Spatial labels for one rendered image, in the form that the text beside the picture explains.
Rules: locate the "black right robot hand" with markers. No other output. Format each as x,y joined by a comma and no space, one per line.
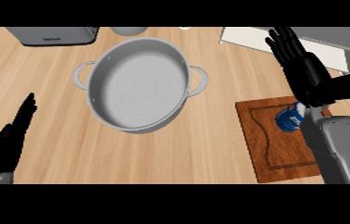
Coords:
306,75

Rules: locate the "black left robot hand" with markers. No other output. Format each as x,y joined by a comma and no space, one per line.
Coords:
14,132

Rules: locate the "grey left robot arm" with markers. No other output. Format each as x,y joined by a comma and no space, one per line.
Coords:
5,178

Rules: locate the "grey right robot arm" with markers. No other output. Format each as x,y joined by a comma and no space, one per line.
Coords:
331,147

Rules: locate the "blue and white can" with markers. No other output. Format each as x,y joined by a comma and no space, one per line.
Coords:
288,119

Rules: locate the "brown wooden cutting board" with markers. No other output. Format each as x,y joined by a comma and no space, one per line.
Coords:
274,141

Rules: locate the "grey metal pot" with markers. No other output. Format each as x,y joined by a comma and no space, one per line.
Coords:
141,83

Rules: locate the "grey toaster appliance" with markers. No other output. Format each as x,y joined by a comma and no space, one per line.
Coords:
55,35

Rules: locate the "grey round container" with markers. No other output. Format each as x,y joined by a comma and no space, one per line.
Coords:
129,31

